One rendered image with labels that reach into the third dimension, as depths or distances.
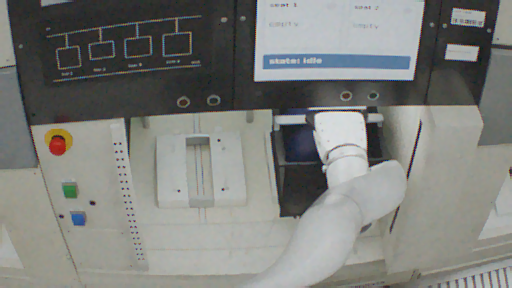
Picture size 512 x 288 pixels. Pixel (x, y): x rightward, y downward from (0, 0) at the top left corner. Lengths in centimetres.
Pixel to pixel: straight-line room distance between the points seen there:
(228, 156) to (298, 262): 91
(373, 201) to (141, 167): 81
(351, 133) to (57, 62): 62
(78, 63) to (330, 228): 49
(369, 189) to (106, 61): 49
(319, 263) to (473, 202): 75
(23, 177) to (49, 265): 36
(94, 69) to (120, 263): 62
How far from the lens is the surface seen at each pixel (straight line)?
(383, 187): 128
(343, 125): 149
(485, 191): 167
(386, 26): 120
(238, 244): 177
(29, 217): 158
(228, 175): 185
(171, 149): 190
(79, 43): 118
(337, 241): 101
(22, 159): 140
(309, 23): 117
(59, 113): 130
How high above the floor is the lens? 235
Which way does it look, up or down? 49 degrees down
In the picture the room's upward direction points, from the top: 2 degrees clockwise
